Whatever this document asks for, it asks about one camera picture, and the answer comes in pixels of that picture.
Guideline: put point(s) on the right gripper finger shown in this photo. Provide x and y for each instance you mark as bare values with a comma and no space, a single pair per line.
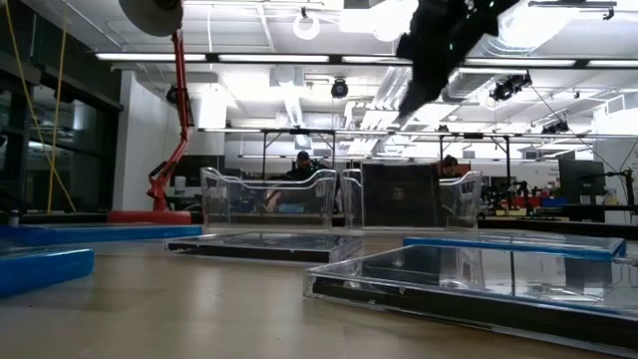
421,92

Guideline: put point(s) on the blue jewel case white swirls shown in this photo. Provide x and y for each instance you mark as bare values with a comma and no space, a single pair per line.
45,271

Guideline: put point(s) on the white container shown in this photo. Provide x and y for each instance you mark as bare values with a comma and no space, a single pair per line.
179,185

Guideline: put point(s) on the black stand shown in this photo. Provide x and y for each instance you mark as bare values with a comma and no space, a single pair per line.
629,192

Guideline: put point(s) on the black computer monitor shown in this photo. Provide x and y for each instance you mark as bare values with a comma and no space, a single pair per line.
580,177

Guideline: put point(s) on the black aluminium table frame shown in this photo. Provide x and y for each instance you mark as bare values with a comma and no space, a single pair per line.
548,228

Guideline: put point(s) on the clear plastic bin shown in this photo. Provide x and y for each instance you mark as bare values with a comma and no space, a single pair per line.
463,199
214,199

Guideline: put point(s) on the person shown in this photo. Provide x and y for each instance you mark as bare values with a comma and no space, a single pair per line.
302,169
449,167

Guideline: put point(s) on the dark glass partition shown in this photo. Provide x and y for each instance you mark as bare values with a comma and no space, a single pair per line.
90,149

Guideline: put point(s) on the ceiling light strip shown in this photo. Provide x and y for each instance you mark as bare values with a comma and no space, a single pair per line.
523,63

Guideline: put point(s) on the round black ceiling camera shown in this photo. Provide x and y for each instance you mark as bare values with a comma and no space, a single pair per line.
339,89

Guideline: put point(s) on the black ceiling device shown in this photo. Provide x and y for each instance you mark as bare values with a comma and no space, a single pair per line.
508,87

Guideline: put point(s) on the red desk lamp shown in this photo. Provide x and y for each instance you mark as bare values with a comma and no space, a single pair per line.
149,218

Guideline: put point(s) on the small grey post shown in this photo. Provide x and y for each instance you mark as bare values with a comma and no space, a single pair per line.
13,217

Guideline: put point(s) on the blue storage box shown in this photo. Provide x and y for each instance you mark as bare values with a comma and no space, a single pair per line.
553,202

